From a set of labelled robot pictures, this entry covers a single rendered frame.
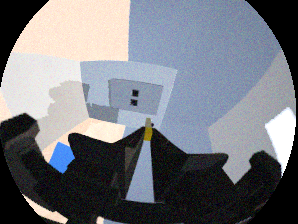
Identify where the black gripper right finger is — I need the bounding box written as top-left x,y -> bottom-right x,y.
150,127 -> 229,204

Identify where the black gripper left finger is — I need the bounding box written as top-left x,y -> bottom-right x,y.
68,127 -> 146,198

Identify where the blue flat square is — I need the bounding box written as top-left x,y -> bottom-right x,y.
49,141 -> 74,173

